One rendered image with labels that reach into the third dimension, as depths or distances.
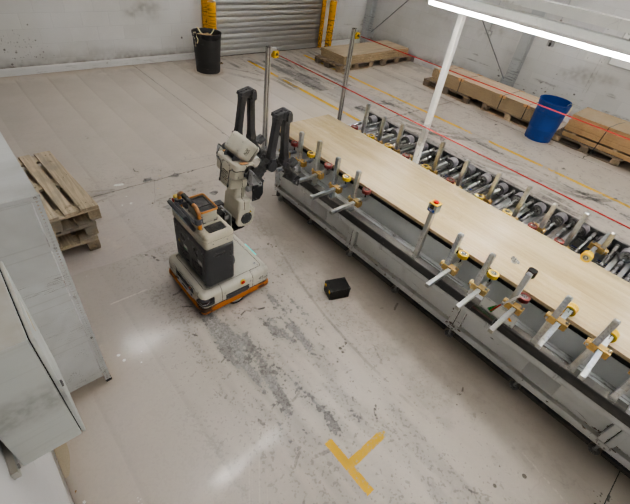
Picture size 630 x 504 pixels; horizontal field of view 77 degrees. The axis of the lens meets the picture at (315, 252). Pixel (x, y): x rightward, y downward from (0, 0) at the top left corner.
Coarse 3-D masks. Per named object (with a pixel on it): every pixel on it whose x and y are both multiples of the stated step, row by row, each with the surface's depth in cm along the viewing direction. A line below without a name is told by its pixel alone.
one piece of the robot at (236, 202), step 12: (228, 156) 291; (228, 168) 289; (240, 168) 284; (252, 168) 287; (228, 180) 293; (240, 180) 298; (228, 192) 311; (240, 192) 307; (228, 204) 320; (240, 204) 308; (240, 216) 316; (252, 216) 325
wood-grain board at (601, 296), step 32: (320, 128) 429; (352, 128) 440; (352, 160) 382; (384, 160) 391; (384, 192) 345; (416, 192) 351; (448, 192) 359; (448, 224) 319; (480, 224) 325; (512, 224) 331; (480, 256) 293; (544, 256) 303; (576, 256) 308; (544, 288) 274; (576, 288) 279; (608, 288) 283; (576, 320) 254; (608, 320) 258
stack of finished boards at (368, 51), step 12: (324, 48) 906; (336, 48) 919; (348, 48) 933; (360, 48) 947; (372, 48) 961; (384, 48) 976; (396, 48) 991; (408, 48) 1011; (336, 60) 893; (360, 60) 912; (372, 60) 941
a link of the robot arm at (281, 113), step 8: (272, 112) 269; (280, 112) 268; (288, 112) 269; (272, 120) 270; (280, 120) 269; (272, 128) 272; (272, 136) 275; (272, 144) 278; (272, 152) 282; (272, 160) 283; (272, 168) 287
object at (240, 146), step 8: (232, 136) 288; (240, 136) 285; (232, 144) 286; (240, 144) 282; (248, 144) 281; (232, 152) 286; (240, 152) 281; (248, 152) 285; (256, 152) 290; (248, 160) 289
